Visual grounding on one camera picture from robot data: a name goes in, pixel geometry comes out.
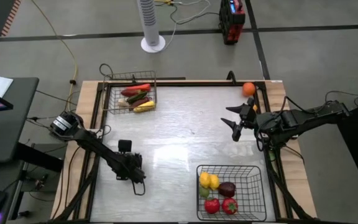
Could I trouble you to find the black cabinet cable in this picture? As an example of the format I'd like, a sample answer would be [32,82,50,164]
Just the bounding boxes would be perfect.
[324,90,358,105]

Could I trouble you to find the black cable loop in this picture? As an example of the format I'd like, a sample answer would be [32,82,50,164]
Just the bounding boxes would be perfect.
[99,63,115,81]

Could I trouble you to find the dark purple plum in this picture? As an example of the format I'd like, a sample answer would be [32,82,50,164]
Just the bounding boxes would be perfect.
[218,181,237,198]

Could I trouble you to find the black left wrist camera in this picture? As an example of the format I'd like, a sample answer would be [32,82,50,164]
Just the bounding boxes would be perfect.
[117,139,132,153]

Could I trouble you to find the bright red long pepper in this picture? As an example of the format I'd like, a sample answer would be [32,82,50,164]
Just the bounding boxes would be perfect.
[126,83,152,93]

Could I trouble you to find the black desk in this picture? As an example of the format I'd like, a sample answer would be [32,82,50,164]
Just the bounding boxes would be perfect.
[0,77,40,165]

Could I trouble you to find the yellow corn cob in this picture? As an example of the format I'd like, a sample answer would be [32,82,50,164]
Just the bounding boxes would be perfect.
[133,100,157,113]

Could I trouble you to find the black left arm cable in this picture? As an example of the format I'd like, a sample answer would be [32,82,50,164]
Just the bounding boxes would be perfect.
[131,179,147,197]

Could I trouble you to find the orange fruit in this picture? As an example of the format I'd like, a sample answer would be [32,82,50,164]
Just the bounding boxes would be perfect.
[242,82,257,98]

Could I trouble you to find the silver wire basket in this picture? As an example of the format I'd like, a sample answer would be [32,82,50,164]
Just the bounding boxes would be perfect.
[103,70,158,115]

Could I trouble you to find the white tower fan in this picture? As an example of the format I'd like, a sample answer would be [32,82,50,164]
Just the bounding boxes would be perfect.
[136,0,167,54]

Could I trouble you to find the red black power station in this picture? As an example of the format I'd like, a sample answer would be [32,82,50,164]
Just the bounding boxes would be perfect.
[218,0,247,45]

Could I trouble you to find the yellow lemon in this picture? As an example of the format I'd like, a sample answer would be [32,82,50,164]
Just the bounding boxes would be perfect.
[199,172,211,189]
[209,174,221,191]

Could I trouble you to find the black wire basket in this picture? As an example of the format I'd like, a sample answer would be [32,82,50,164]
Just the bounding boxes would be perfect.
[196,164,267,222]

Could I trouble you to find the white floor cable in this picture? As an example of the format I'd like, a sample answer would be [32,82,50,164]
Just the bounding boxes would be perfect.
[154,0,213,52]

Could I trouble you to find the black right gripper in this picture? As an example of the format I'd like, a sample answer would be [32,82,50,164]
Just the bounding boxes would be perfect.
[220,104,258,142]

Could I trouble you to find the yellow cable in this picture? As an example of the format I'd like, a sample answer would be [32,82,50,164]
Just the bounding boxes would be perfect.
[30,0,79,111]

